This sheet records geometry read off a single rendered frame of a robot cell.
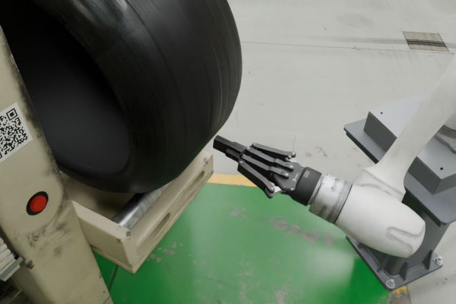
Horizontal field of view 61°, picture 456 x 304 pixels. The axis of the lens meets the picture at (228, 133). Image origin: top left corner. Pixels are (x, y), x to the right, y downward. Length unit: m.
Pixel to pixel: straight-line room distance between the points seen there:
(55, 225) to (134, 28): 0.42
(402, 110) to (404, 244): 0.82
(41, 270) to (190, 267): 1.07
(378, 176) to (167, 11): 0.57
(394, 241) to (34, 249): 0.66
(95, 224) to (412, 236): 0.61
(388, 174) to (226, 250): 1.13
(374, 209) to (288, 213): 1.29
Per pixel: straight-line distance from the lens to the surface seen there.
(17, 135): 0.69
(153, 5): 0.62
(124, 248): 0.84
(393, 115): 1.51
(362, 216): 0.78
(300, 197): 0.79
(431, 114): 0.87
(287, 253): 1.91
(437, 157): 1.42
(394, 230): 0.79
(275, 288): 1.82
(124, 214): 0.89
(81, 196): 1.11
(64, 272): 0.93
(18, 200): 0.75
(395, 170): 0.94
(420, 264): 2.02
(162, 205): 0.96
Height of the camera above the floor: 1.60
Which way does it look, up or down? 41 degrees down
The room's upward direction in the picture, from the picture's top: straight up
